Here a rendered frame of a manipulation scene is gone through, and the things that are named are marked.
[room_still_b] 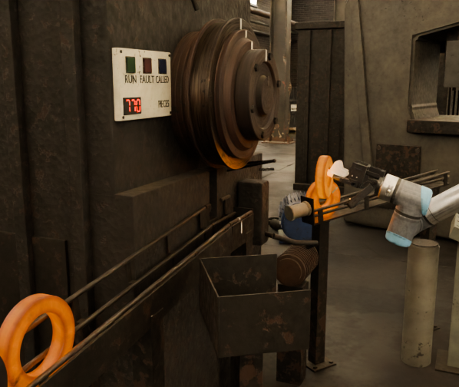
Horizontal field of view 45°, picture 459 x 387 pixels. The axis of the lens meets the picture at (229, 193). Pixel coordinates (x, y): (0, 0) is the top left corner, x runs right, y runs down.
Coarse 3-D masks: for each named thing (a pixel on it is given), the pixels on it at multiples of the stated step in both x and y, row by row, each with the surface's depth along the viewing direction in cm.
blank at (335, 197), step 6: (312, 186) 215; (336, 186) 219; (312, 192) 214; (336, 192) 220; (318, 198) 216; (330, 198) 220; (336, 198) 220; (318, 204) 216; (324, 204) 221; (324, 210) 218; (324, 216) 219
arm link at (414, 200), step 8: (400, 184) 185; (408, 184) 185; (416, 184) 185; (400, 192) 184; (408, 192) 183; (416, 192) 183; (424, 192) 182; (432, 192) 184; (392, 200) 187; (400, 200) 185; (408, 200) 183; (416, 200) 182; (424, 200) 181; (400, 208) 186; (408, 208) 184; (416, 208) 183; (424, 208) 182; (416, 216) 185
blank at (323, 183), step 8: (320, 160) 193; (328, 160) 195; (320, 168) 191; (328, 168) 195; (320, 176) 191; (328, 176) 201; (320, 184) 191; (328, 184) 199; (320, 192) 193; (328, 192) 197
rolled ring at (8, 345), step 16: (32, 304) 101; (48, 304) 105; (64, 304) 109; (16, 320) 98; (32, 320) 101; (64, 320) 109; (0, 336) 97; (16, 336) 97; (64, 336) 110; (0, 352) 96; (16, 352) 98; (48, 352) 110; (64, 352) 110; (16, 368) 98; (16, 384) 98
